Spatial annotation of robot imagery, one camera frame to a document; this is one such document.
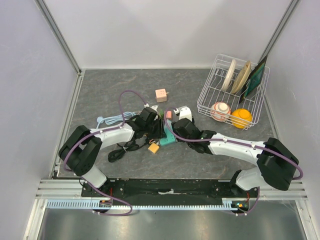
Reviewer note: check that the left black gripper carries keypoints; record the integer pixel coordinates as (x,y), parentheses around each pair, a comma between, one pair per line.
(160,133)

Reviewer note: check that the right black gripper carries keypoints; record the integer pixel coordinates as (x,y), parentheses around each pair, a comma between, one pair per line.
(192,124)

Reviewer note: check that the teal triangular power strip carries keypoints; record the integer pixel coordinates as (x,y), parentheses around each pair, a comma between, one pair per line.
(168,139)

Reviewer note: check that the pink cube socket adapter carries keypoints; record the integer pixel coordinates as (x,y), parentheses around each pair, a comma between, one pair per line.
(161,95)

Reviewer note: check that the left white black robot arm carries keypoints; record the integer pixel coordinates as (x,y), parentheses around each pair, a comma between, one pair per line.
(81,149)

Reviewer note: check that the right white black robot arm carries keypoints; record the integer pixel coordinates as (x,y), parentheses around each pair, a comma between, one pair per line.
(275,165)

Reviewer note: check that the pink usb charger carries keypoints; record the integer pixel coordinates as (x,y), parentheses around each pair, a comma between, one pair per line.
(169,115)

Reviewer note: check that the yellow usb charger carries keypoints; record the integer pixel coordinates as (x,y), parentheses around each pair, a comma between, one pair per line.
(153,148)

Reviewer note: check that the orange bowl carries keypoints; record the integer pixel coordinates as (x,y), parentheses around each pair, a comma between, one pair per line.
(241,118)

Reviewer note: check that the white plate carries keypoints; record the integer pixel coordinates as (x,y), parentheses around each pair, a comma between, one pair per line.
(229,75)

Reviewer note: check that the beige plate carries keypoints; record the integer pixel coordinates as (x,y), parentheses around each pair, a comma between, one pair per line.
(241,78)

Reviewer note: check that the dark green square plate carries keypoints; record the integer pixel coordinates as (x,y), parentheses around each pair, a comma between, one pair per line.
(254,79)

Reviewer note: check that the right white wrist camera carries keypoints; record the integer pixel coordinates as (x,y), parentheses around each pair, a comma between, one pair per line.
(183,112)

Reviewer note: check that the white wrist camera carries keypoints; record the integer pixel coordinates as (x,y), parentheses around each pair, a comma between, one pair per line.
(154,107)
(183,112)

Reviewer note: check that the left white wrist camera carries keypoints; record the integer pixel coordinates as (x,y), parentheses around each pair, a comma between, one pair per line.
(154,107)

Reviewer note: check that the white wire dish rack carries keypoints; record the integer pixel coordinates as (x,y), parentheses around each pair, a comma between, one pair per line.
(211,93)

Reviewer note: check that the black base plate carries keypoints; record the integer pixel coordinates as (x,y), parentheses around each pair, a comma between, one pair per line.
(143,191)

